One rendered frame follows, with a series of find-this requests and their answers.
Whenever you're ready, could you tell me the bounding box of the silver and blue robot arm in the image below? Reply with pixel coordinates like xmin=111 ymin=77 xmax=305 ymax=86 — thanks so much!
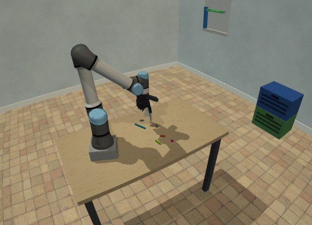
xmin=71 ymin=44 xmax=149 ymax=150

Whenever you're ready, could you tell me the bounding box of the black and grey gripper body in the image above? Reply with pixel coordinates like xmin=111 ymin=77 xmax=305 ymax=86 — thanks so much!
xmin=136 ymin=93 xmax=150 ymax=110

